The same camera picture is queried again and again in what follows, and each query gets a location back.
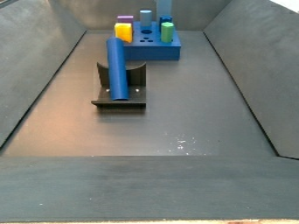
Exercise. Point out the tall light blue block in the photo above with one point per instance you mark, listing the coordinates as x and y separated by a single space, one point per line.
163 7

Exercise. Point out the blue peg board base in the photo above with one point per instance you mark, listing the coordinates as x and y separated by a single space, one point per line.
147 46

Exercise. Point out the long blue cylinder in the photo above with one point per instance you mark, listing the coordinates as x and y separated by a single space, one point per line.
116 69

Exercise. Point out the yellow notched block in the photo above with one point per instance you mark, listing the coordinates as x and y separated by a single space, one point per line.
123 32

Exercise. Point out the light blue round peg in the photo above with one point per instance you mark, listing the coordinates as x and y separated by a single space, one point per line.
146 17

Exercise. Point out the purple rectangular block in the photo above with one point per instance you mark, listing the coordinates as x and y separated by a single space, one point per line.
125 19

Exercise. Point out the black curved cradle stand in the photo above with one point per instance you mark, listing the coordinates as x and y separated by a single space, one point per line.
136 89

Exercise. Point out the green hexagonal peg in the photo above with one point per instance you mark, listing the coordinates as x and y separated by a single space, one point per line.
167 32

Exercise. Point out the blue star peg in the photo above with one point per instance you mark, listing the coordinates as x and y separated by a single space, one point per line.
164 19

